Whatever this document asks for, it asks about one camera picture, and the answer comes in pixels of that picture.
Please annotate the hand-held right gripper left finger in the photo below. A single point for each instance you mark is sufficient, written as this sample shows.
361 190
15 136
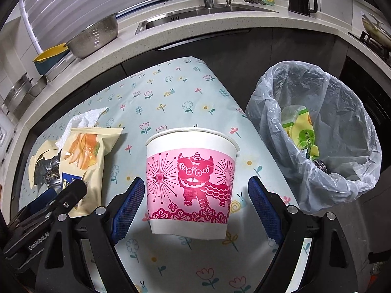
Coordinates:
128 207

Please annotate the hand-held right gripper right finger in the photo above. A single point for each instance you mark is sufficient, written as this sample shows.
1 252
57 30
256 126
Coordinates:
265 210

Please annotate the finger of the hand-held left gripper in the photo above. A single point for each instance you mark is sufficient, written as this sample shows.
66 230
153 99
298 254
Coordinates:
71 193
41 201

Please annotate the pink printed paper cup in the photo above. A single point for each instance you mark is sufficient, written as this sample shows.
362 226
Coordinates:
189 186

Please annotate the steel wool scrubber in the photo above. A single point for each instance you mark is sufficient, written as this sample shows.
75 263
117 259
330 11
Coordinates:
319 165

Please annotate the yellow-green snack packet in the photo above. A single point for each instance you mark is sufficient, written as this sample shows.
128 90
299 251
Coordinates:
301 134

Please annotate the bin with grey plastic liner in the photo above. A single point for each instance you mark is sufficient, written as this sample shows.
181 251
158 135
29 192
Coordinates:
345 164

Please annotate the torn beige foil packet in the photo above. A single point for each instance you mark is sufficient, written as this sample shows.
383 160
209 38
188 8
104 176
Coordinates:
45 171

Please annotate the yellow chip packet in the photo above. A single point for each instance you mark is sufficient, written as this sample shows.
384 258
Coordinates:
88 158

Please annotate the crumpled white tissue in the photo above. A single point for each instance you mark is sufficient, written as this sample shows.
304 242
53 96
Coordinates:
88 117

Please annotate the steel pot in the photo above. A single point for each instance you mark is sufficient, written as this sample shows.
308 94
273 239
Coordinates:
16 94

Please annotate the small steel bowl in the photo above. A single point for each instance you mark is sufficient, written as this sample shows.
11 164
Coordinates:
38 87

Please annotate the floral tablecloth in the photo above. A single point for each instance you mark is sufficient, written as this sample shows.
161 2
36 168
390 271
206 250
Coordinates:
171 103

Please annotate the blue and yellow basin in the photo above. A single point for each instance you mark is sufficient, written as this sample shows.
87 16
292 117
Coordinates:
50 56

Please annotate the steel colander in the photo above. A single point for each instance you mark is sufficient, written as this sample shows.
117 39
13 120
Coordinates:
94 36

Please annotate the dark kitchen cabinet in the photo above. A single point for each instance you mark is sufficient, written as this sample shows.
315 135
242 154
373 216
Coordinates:
244 45

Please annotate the white pipe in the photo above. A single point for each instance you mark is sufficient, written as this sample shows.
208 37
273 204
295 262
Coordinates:
29 27

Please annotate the steel sink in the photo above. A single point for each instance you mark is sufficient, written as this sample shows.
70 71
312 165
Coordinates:
189 15

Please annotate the dark scouring pad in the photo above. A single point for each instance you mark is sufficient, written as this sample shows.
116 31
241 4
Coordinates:
253 0

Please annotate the black mug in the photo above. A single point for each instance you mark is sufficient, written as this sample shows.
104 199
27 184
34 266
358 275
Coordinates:
301 1

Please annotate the steel frying pan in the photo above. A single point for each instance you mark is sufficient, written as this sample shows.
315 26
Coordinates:
377 29

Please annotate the white wall socket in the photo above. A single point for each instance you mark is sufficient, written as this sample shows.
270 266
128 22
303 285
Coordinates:
2 135

